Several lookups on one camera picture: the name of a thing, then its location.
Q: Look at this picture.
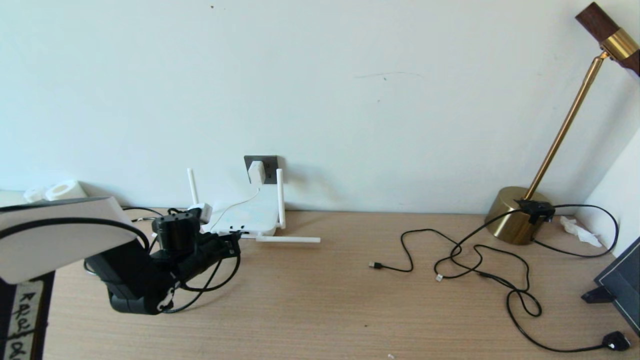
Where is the black usb charging cable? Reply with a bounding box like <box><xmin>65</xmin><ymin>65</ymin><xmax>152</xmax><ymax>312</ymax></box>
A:
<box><xmin>368</xmin><ymin>228</ymin><xmax>543</xmax><ymax>318</ymax></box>

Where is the black ethernet cable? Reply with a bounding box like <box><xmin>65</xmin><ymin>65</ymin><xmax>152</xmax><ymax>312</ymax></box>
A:
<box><xmin>82</xmin><ymin>206</ymin><xmax>242</xmax><ymax>313</ymax></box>

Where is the black inline cord switch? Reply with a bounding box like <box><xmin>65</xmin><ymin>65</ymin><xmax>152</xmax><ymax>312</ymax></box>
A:
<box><xmin>515</xmin><ymin>199</ymin><xmax>556</xmax><ymax>225</ymax></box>

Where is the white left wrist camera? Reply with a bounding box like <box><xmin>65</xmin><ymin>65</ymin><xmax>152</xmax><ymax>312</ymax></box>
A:
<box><xmin>187</xmin><ymin>202</ymin><xmax>213</xmax><ymax>224</ymax></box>

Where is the black power plug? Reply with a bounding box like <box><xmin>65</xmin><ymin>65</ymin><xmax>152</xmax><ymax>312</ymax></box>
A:
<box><xmin>601</xmin><ymin>331</ymin><xmax>632</xmax><ymax>352</ymax></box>

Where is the brass desk lamp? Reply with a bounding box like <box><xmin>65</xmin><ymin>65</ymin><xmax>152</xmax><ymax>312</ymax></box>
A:
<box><xmin>483</xmin><ymin>0</ymin><xmax>640</xmax><ymax>246</ymax></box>

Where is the white wifi router with antennas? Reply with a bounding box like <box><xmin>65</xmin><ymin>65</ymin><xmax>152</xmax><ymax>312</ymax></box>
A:
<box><xmin>150</xmin><ymin>167</ymin><xmax>321</xmax><ymax>244</ymax></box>

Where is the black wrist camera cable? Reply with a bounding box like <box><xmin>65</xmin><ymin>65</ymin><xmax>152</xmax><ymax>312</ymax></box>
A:
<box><xmin>0</xmin><ymin>207</ymin><xmax>242</xmax><ymax>313</ymax></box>

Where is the grey wall power socket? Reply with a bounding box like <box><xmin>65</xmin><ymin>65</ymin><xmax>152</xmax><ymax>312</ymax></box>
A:
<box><xmin>244</xmin><ymin>155</ymin><xmax>279</xmax><ymax>185</ymax></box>

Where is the white toilet paper roll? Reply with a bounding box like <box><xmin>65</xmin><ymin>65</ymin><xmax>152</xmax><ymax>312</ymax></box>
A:
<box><xmin>45</xmin><ymin>180</ymin><xmax>88</xmax><ymax>201</ymax></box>

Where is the black lamp power cord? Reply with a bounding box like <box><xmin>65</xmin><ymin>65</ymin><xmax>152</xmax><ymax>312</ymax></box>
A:
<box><xmin>434</xmin><ymin>203</ymin><xmax>621</xmax><ymax>354</ymax></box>

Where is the thin white adapter cable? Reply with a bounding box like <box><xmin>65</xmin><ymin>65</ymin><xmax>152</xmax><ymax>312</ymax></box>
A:
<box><xmin>205</xmin><ymin>184</ymin><xmax>261</xmax><ymax>226</ymax></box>

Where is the crumpled white tissue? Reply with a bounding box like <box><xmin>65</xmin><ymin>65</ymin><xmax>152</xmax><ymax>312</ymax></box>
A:
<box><xmin>560</xmin><ymin>216</ymin><xmax>603</xmax><ymax>248</ymax></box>

